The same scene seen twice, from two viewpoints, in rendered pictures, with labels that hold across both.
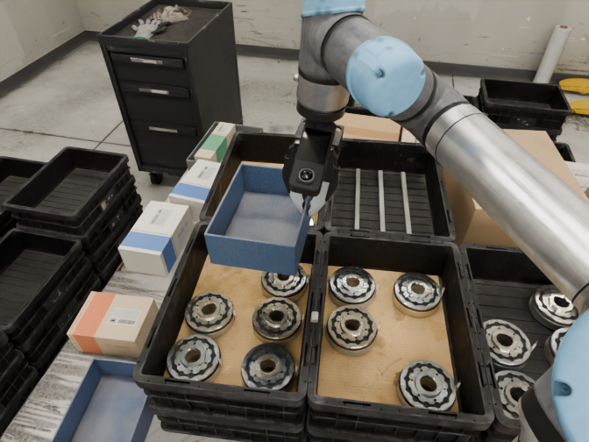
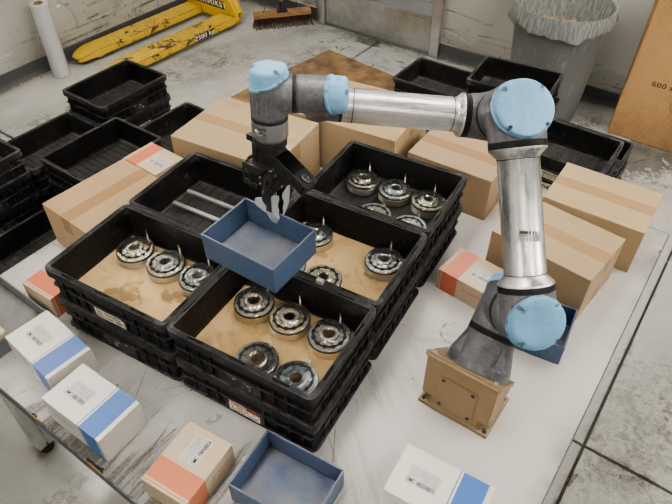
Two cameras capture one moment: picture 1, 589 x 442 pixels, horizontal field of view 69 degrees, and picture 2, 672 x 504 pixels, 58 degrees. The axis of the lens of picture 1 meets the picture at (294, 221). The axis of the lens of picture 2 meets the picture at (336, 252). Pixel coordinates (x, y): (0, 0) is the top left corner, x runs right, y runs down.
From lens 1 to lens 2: 99 cm
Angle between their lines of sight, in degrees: 48
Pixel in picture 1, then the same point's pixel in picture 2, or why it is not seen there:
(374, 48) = (333, 83)
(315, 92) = (282, 129)
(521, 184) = (405, 102)
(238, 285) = (234, 339)
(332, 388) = not seen: hidden behind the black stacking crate
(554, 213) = (425, 104)
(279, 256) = (309, 245)
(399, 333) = (337, 261)
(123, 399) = (270, 482)
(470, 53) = not seen: outside the picture
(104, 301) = (164, 466)
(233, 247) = (287, 264)
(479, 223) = not seen: hidden behind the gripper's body
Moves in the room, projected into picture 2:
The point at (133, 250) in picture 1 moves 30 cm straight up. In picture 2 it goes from (113, 426) to (74, 342)
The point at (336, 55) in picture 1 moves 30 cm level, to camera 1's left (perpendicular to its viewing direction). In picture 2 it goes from (309, 98) to (231, 186)
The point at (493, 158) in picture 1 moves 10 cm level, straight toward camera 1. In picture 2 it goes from (385, 101) to (417, 120)
